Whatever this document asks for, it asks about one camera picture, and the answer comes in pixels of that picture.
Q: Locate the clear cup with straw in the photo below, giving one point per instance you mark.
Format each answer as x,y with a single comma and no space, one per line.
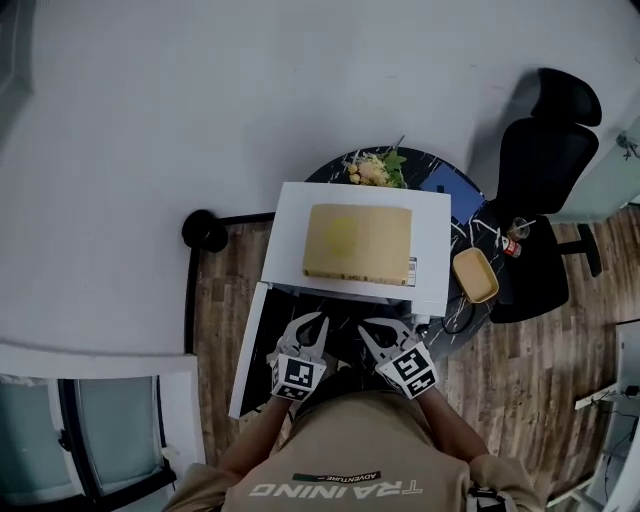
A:
520,227

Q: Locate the black round floor object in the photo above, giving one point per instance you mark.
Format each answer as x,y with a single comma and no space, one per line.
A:
202,230

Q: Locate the person's left forearm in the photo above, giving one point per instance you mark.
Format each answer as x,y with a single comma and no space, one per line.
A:
260,435

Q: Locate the person's right forearm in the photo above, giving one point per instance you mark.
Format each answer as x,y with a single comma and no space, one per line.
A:
450,425

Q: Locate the yellow artificial flower bouquet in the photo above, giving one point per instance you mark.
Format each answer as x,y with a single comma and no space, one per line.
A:
372,172

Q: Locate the beige printed t-shirt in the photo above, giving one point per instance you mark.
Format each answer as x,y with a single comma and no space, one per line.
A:
350,450

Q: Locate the white microwave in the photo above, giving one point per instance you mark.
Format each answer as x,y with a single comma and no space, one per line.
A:
430,240

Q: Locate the blue notebook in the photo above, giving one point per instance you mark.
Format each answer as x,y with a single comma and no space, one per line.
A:
452,192

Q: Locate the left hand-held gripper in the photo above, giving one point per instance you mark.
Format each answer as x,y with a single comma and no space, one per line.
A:
297,375

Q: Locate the round black marble table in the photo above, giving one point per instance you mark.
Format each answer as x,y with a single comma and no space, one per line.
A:
470,320

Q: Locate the white desk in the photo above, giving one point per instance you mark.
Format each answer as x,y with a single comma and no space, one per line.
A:
627,350

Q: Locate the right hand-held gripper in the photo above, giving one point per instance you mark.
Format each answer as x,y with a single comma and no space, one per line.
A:
412,372

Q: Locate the yellow container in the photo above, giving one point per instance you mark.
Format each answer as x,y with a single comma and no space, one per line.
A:
475,277

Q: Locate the black mesh office chair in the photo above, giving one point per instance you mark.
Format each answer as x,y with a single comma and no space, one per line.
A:
545,160

